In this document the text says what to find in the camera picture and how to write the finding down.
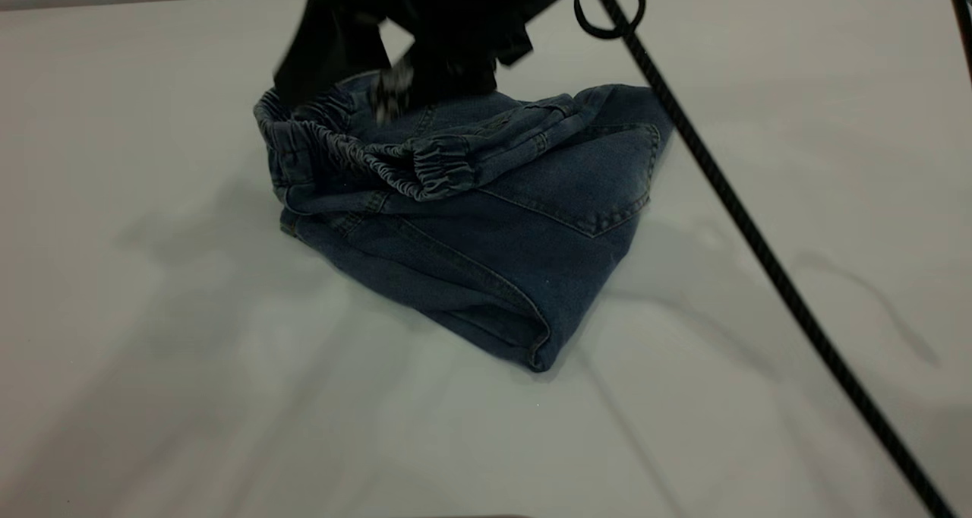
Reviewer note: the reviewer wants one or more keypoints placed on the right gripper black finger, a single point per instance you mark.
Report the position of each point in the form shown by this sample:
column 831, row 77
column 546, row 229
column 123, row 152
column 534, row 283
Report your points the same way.
column 448, row 70
column 334, row 47

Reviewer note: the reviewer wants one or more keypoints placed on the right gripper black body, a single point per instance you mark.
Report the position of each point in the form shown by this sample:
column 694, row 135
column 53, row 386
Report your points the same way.
column 448, row 1

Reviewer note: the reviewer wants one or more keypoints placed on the blue denim jeans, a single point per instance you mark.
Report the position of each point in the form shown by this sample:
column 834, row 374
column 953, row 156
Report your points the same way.
column 493, row 237

